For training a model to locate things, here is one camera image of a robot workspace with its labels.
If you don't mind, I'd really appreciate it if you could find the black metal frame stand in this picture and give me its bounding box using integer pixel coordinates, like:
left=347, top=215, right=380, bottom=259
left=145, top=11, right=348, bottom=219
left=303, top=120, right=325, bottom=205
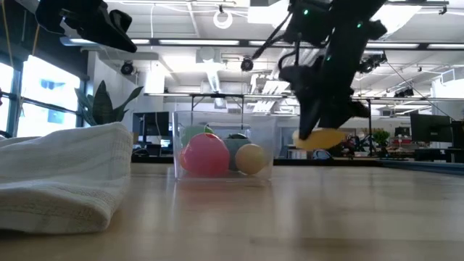
left=144, top=92, right=247, bottom=112
left=353, top=96, right=374, bottom=146

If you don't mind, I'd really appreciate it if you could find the red toy bell pepper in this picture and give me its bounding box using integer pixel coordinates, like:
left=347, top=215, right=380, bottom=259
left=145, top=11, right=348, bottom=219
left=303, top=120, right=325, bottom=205
left=180, top=132, right=231, bottom=178

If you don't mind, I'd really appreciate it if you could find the yellow toy lemon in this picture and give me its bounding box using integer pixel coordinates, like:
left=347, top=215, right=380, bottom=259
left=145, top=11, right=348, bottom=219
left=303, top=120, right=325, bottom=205
left=234, top=143, right=268, bottom=176

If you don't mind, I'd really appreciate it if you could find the potted green plant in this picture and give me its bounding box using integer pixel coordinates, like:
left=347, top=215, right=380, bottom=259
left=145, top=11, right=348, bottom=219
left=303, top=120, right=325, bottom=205
left=75, top=80, right=144, bottom=128

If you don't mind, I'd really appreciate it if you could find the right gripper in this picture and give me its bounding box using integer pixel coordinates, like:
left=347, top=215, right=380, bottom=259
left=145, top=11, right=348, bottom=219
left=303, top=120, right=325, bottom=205
left=278, top=46, right=370, bottom=141

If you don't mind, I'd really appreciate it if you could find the small background green plant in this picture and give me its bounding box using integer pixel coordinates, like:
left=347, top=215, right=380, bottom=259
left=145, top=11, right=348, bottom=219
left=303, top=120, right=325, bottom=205
left=373, top=129, right=392, bottom=144

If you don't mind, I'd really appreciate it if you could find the yellow toy banana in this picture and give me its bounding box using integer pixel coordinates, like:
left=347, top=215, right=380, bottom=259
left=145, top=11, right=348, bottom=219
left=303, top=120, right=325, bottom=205
left=291, top=126, right=348, bottom=152

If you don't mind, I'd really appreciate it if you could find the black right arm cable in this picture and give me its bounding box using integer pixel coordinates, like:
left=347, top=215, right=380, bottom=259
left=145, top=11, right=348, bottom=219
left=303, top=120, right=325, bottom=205
left=252, top=10, right=304, bottom=73

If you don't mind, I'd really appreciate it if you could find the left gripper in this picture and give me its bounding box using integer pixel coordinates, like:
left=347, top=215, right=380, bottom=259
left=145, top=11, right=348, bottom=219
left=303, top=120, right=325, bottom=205
left=36, top=0, right=138, bottom=54

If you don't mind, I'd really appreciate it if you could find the clear plastic tupperware container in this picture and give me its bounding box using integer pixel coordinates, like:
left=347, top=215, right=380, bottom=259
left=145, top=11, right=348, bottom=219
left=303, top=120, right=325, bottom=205
left=172, top=110, right=278, bottom=182

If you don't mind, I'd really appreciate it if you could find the large glass window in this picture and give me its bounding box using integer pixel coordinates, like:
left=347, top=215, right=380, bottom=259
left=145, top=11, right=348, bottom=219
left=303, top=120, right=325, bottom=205
left=0, top=54, right=88, bottom=138

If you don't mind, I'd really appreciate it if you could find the black ceiling camera mount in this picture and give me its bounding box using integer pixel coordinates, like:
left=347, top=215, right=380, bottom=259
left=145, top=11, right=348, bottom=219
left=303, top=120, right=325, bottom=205
left=359, top=52, right=388, bottom=75

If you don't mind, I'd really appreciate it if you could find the white cable ring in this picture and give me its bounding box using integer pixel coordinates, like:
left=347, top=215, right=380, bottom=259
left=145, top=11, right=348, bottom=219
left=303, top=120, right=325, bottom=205
left=212, top=9, right=233, bottom=30

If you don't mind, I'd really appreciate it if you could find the long ceiling light strip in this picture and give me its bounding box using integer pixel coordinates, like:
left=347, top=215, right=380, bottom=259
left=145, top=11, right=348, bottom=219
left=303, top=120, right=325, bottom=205
left=158, top=38, right=241, bottom=46
left=365, top=42, right=421, bottom=49
left=59, top=36, right=152, bottom=46

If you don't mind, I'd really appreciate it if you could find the white checked cloth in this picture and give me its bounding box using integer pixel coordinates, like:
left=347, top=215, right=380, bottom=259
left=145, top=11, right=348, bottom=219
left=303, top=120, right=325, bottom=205
left=0, top=122, right=134, bottom=235

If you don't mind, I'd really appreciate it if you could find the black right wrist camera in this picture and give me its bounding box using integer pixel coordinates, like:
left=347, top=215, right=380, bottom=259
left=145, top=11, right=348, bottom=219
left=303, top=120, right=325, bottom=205
left=286, top=0, right=335, bottom=47

